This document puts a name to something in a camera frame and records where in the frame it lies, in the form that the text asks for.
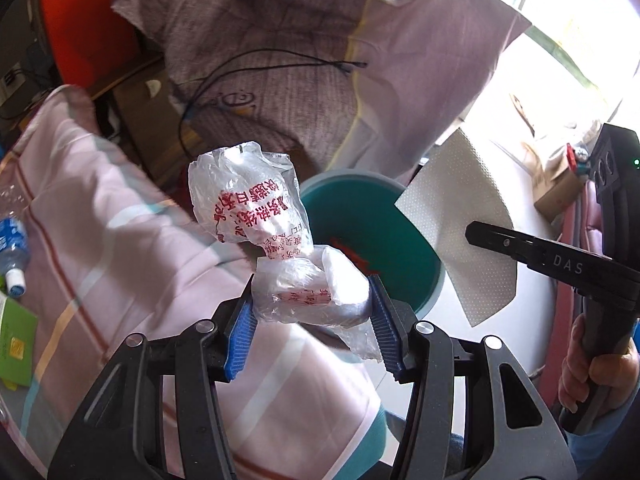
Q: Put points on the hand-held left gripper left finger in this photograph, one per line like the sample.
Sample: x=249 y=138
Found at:
x=240 y=340

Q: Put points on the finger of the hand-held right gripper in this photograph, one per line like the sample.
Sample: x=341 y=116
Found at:
x=495 y=240

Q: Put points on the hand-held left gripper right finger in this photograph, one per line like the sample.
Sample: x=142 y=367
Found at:
x=385 y=330

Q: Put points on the white paper towel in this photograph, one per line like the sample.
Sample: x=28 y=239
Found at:
x=460 y=230

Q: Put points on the orange packet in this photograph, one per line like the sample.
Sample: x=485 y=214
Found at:
x=362 y=262

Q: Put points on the teal plastic bin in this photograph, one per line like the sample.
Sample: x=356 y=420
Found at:
x=350 y=210

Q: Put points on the red print plastic bag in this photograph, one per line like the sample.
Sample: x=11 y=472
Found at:
x=250 y=200

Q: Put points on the person's right forearm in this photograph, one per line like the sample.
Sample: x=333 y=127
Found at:
x=615 y=440

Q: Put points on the person's right hand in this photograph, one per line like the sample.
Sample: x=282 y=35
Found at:
x=575 y=370

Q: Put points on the pink cushion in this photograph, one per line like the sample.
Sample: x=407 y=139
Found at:
x=575 y=260

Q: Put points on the small open cardboard box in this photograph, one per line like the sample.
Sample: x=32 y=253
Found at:
x=557 y=187

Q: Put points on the plaid pink grey blanket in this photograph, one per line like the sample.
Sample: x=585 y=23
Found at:
x=125 y=260

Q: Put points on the flat green box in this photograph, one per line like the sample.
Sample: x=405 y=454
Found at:
x=15 y=340

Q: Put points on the blue label water bottle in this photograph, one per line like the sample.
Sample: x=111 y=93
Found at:
x=11 y=240

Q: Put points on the mauve two-tone garment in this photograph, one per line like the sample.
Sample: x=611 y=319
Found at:
x=280 y=60

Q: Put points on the red chair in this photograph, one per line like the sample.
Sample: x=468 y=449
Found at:
x=85 y=15

